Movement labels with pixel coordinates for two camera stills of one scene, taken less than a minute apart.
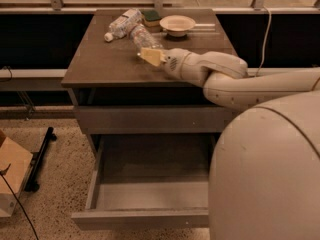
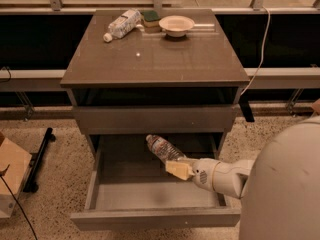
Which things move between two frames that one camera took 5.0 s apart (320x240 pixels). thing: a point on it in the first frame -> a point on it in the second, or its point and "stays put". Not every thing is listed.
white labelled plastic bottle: x=121 y=27 stays put
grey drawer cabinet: x=150 y=135 stays put
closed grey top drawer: x=152 y=119 stays put
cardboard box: x=19 y=162 stays put
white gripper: x=172 y=60 -> x=202 y=172
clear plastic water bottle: x=143 y=38 -> x=164 y=149
